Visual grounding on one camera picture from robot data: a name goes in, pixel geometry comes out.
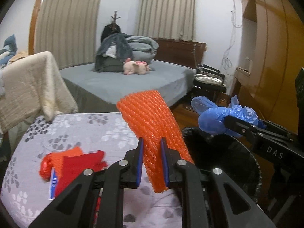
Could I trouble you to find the left beige curtain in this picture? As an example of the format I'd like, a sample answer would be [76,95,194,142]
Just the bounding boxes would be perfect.
[34,0,101,69]

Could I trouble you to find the grey floral bedspread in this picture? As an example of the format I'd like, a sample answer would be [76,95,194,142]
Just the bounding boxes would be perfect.
[1,113,182,227]

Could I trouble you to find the wooden coat rack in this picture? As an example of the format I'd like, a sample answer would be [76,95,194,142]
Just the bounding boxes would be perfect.
[101,11,121,43]

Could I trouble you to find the beige quilt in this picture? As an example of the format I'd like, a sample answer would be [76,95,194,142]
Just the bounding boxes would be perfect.
[1,51,78,134]

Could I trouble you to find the blue white scalloped cloth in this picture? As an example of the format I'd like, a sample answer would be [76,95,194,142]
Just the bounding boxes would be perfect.
[0,35,17,69]

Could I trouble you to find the beige curtain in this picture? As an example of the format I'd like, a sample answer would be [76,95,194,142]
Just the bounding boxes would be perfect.
[34,0,101,69]
[137,0,196,41]

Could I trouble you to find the orange foam net sleeve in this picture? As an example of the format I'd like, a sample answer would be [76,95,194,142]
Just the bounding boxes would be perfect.
[116,90,194,193]

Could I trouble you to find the black trash bin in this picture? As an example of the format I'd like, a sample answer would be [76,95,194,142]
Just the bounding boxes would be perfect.
[181,127,263,204]

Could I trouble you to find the pile of grey blankets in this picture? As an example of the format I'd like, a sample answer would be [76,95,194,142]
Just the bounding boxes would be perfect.
[94,32,159,73]

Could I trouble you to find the pink plush pig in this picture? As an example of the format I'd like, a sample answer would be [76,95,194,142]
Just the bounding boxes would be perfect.
[123,58,152,75]

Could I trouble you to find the blue white tissue box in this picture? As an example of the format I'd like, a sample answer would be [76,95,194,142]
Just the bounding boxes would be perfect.
[48,168,58,200]

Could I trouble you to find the red plastic wrapper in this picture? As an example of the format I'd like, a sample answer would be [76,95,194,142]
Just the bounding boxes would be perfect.
[39,147,83,181]

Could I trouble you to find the blue plastic bag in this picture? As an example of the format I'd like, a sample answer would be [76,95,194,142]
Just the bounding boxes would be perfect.
[191,95,259,137]

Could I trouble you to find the white wall cables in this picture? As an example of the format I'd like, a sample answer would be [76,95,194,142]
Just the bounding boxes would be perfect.
[220,0,243,71]

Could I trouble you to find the wooden wardrobe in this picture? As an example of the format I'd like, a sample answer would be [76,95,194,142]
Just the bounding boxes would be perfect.
[237,0,303,132]

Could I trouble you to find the red cloth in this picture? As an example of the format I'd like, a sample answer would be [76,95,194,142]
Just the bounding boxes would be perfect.
[55,150,107,198]

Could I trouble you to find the black folding chair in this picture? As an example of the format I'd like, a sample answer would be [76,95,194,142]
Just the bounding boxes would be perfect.
[188,64,226,104]

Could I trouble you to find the grey bed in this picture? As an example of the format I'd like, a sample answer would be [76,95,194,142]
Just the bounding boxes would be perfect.
[60,60,196,113]

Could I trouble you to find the dark wooden headboard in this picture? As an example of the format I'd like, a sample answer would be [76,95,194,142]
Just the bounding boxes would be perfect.
[154,39,206,69]

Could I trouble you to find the right beige curtain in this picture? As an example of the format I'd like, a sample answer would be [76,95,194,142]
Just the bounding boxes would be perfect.
[137,0,196,41]

